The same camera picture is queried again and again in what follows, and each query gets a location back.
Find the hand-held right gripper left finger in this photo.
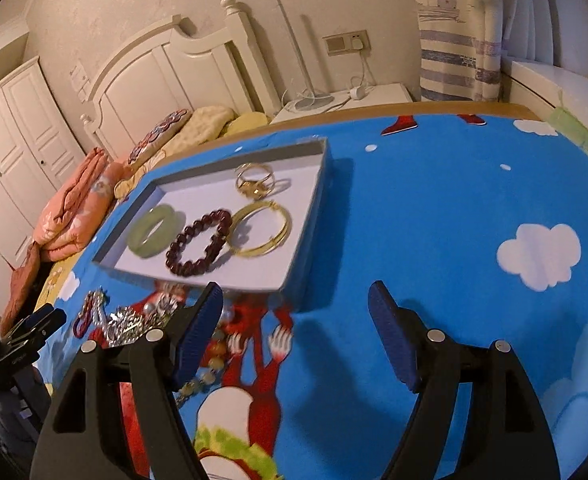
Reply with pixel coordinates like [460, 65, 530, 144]
[28, 281, 223, 480]

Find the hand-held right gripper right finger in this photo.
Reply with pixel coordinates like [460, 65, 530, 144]
[368, 281, 561, 480]

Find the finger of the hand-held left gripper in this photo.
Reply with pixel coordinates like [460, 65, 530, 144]
[20, 304, 68, 345]
[0, 337, 45, 368]

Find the yellow bead bracelet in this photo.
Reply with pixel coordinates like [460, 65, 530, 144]
[176, 310, 235, 406]

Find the red cord bracelet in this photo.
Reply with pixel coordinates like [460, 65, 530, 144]
[72, 287, 109, 338]

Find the silver brooch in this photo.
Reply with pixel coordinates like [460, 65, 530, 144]
[104, 305, 151, 347]

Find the grey cardboard tray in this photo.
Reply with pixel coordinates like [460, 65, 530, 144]
[91, 136, 331, 295]

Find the gold bangle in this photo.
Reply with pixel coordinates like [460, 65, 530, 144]
[226, 201, 293, 259]

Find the green jade bangle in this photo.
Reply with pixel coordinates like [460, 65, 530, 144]
[126, 205, 187, 258]

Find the orange folded quilt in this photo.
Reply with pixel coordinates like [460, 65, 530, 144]
[0, 147, 134, 336]

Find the blue cartoon printed blanket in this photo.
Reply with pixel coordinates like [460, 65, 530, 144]
[36, 112, 588, 480]

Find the white wardrobe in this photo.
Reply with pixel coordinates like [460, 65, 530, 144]
[0, 56, 84, 291]

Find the embroidered flower pillow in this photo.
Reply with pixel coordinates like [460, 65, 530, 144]
[126, 108, 195, 166]

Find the yellow textured pillow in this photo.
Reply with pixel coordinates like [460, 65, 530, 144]
[159, 106, 239, 161]

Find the plain yellow pillow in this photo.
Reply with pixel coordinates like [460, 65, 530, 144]
[223, 111, 269, 137]

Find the white nightstand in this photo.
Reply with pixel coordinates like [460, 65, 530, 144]
[269, 82, 415, 126]

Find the white wooden headboard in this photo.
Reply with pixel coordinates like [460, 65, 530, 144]
[80, 0, 275, 161]

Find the striped printed curtain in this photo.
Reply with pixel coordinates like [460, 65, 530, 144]
[406, 0, 512, 103]

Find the white pole lamp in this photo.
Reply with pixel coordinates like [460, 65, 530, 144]
[275, 0, 342, 113]

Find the white window sill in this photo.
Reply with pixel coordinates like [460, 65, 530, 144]
[504, 57, 588, 161]

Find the white sheer curtain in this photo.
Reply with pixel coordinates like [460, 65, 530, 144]
[499, 0, 588, 81]

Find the dark red bead bracelet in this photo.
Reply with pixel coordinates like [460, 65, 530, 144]
[166, 208, 233, 278]

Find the gold ring cluster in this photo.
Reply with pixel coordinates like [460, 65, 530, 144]
[234, 162, 292, 201]

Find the wall light switch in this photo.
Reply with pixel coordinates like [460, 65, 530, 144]
[71, 62, 90, 103]

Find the white charger cable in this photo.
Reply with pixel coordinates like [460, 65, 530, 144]
[346, 49, 371, 92]

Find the wall socket panel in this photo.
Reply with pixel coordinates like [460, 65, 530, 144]
[322, 30, 371, 57]

